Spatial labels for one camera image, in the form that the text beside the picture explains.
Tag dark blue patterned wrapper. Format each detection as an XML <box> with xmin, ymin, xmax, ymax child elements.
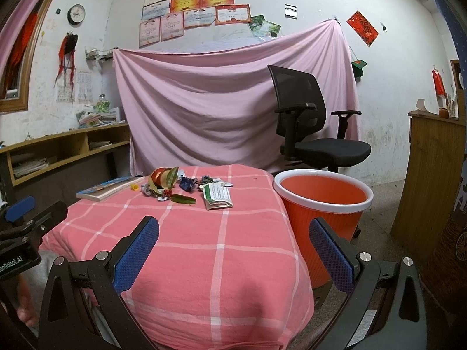
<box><xmin>178</xmin><ymin>177</ymin><xmax>199</xmax><ymax>193</ymax></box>

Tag white Dikang medicine sachet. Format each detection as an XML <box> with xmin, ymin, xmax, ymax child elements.
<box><xmin>202</xmin><ymin>182</ymin><xmax>234</xmax><ymax>210</ymax></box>

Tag orange trash bin white rim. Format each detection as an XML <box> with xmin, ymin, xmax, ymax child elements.
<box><xmin>273</xmin><ymin>169</ymin><xmax>374</xmax><ymax>288</ymax></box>

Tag person's left hand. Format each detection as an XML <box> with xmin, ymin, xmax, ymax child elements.
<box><xmin>16</xmin><ymin>273</ymin><xmax>43</xmax><ymax>328</ymax></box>

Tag blue cartoon cover book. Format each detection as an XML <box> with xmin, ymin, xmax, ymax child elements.
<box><xmin>76</xmin><ymin>176</ymin><xmax>144</xmax><ymax>202</ymax></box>

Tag stack of books on shelf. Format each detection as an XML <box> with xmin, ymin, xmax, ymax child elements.
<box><xmin>76</xmin><ymin>108</ymin><xmax>126</xmax><ymax>129</ymax></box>

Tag green candy jar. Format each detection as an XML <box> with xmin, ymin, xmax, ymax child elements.
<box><xmin>93</xmin><ymin>93</ymin><xmax>110</xmax><ymax>114</ymax></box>

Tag pink plaid tablecloth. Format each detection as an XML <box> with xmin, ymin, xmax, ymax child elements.
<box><xmin>43</xmin><ymin>164</ymin><xmax>314</xmax><ymax>349</ymax></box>

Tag green leaf with red berries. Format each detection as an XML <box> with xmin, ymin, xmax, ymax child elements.
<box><xmin>154</xmin><ymin>167</ymin><xmax>196</xmax><ymax>205</ymax></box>

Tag crumpled blue green packet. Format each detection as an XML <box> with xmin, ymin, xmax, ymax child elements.
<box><xmin>198</xmin><ymin>175</ymin><xmax>233</xmax><ymax>190</ymax></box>

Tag wooden cabinet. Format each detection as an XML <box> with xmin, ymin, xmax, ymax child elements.
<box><xmin>390</xmin><ymin>111</ymin><xmax>466</xmax><ymax>265</ymax></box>

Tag pink hanging bedsheet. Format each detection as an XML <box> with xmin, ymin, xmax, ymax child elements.
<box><xmin>113</xmin><ymin>20</ymin><xmax>358</xmax><ymax>175</ymax></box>

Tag black mesh office chair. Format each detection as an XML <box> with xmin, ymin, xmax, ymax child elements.
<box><xmin>268</xmin><ymin>65</ymin><xmax>371</xmax><ymax>172</ymax></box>

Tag green photo cards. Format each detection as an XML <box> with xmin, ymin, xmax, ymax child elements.
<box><xmin>249</xmin><ymin>15</ymin><xmax>281</xmax><ymax>37</ymax></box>

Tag red diamond paper decoration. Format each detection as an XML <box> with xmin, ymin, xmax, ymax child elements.
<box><xmin>347</xmin><ymin>10</ymin><xmax>379</xmax><ymax>47</ymax></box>

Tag wooden wall shelf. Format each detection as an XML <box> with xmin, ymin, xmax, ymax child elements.
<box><xmin>1</xmin><ymin>123</ymin><xmax>130</xmax><ymax>187</ymax></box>

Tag red tassel wall ornament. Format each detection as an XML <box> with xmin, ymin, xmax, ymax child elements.
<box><xmin>55</xmin><ymin>32</ymin><xmax>78</xmax><ymax>90</ymax></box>

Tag round wall clock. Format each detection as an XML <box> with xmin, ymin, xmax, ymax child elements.
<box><xmin>67</xmin><ymin>4</ymin><xmax>86</xmax><ymax>26</ymax></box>

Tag wall certificate bottom left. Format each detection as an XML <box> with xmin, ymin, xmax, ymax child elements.
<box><xmin>139</xmin><ymin>17</ymin><xmax>161</xmax><ymax>48</ymax></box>

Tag wall certificate red framed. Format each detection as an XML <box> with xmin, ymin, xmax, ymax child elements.
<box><xmin>215</xmin><ymin>4</ymin><xmax>251</xmax><ymax>25</ymax></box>

